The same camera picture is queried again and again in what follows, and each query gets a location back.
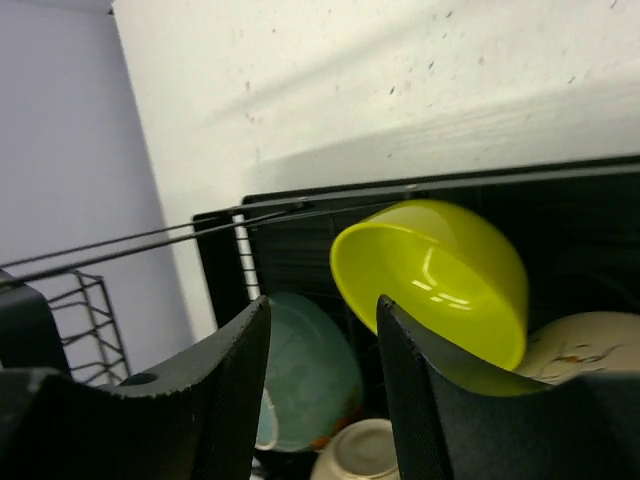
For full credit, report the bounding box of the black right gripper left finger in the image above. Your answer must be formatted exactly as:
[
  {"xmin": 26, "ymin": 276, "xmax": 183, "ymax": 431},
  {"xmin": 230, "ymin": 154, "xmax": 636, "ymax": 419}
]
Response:
[{"xmin": 1, "ymin": 297, "xmax": 271, "ymax": 479}]

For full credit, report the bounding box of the black plastic drain tray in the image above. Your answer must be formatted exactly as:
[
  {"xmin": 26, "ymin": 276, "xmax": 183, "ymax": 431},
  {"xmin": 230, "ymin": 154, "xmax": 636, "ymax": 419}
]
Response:
[{"xmin": 193, "ymin": 156, "xmax": 639, "ymax": 415}]

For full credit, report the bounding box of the yellow green bowl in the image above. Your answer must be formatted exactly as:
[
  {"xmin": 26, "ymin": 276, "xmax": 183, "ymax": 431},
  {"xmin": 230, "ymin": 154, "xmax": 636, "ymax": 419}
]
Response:
[{"xmin": 329, "ymin": 199, "xmax": 529, "ymax": 371}]

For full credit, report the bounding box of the black wire dish rack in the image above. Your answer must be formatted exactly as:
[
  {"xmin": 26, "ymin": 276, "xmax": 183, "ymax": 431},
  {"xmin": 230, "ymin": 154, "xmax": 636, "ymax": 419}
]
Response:
[{"xmin": 2, "ymin": 195, "xmax": 401, "ymax": 392}]

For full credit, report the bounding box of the tan wooden bowl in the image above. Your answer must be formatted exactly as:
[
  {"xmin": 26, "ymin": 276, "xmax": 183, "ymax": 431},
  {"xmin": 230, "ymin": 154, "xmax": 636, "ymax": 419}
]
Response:
[{"xmin": 310, "ymin": 418, "xmax": 400, "ymax": 480}]

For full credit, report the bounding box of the teal glazed bowl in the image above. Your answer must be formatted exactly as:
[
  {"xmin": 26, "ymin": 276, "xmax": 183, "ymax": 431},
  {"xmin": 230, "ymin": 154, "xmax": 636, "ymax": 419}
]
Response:
[{"xmin": 255, "ymin": 292, "xmax": 364, "ymax": 453}]

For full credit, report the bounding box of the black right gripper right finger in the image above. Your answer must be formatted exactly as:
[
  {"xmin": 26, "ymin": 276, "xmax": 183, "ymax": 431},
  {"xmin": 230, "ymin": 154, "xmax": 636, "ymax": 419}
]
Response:
[{"xmin": 376, "ymin": 295, "xmax": 639, "ymax": 479}]

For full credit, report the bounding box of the cream floral bowl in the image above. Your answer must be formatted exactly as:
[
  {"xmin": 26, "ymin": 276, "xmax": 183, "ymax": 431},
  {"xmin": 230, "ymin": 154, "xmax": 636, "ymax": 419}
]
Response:
[{"xmin": 515, "ymin": 311, "xmax": 639, "ymax": 385}]

